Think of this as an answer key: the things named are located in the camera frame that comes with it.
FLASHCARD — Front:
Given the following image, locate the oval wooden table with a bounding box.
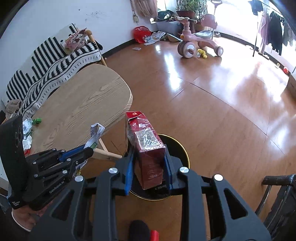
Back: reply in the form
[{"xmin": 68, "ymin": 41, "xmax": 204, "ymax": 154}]
[{"xmin": 30, "ymin": 64, "xmax": 133, "ymax": 154}]

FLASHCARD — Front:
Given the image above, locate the yellow toy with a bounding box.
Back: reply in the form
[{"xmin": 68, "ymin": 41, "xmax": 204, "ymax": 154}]
[{"xmin": 197, "ymin": 49, "xmax": 208, "ymax": 59}]

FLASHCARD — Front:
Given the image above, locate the pink children tricycle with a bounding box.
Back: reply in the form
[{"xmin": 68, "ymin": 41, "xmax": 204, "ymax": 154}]
[{"xmin": 175, "ymin": 13, "xmax": 223, "ymax": 59}]

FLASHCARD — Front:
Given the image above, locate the green crumpled wrapper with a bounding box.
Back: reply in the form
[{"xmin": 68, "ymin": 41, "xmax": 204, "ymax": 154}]
[{"xmin": 32, "ymin": 118, "xmax": 42, "ymax": 126}]

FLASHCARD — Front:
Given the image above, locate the potted green plant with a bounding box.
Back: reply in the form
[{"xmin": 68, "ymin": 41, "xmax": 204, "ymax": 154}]
[{"xmin": 176, "ymin": 0, "xmax": 208, "ymax": 22}]

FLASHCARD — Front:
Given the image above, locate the black white striped sofa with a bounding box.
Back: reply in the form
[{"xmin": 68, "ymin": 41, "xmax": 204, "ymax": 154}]
[{"xmin": 1, "ymin": 24, "xmax": 103, "ymax": 120}]

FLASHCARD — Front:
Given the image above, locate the black gold-rimmed trash bin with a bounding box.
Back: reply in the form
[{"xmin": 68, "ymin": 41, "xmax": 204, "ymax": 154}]
[{"xmin": 122, "ymin": 133, "xmax": 191, "ymax": 202}]

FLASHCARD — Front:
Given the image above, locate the clothes rack with garments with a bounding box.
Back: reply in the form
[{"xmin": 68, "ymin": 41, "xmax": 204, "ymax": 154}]
[{"xmin": 249, "ymin": 1, "xmax": 295, "ymax": 56}]

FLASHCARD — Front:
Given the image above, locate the black metal chair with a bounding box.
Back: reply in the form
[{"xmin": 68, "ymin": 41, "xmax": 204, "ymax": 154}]
[{"xmin": 255, "ymin": 174, "xmax": 296, "ymax": 240}]

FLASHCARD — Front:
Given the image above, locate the brown plush blanket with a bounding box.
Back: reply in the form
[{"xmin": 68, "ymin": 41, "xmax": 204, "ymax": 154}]
[{"xmin": 6, "ymin": 99, "xmax": 22, "ymax": 120}]

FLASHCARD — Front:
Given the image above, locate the white crumpled plastic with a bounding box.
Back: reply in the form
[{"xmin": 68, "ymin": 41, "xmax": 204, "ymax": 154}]
[{"xmin": 22, "ymin": 118, "xmax": 33, "ymax": 151}]

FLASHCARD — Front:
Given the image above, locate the red carton box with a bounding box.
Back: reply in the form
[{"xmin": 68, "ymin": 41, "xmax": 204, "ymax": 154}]
[{"xmin": 125, "ymin": 111, "xmax": 166, "ymax": 190}]

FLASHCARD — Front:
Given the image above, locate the white blue wrapper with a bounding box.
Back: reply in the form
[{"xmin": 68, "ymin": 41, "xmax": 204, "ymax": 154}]
[{"xmin": 76, "ymin": 123, "xmax": 105, "ymax": 173}]

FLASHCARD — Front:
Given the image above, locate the left hand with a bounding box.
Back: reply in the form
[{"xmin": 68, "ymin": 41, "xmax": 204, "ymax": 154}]
[{"xmin": 11, "ymin": 201, "xmax": 53, "ymax": 232}]

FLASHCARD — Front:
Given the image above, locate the red plastic bag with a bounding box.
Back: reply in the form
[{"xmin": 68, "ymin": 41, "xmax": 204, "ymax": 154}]
[{"xmin": 132, "ymin": 26, "xmax": 152, "ymax": 44}]

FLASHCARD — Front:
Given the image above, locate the pink patterned cushion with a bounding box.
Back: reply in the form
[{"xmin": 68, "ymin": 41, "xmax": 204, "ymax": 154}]
[{"xmin": 64, "ymin": 28, "xmax": 87, "ymax": 52}]

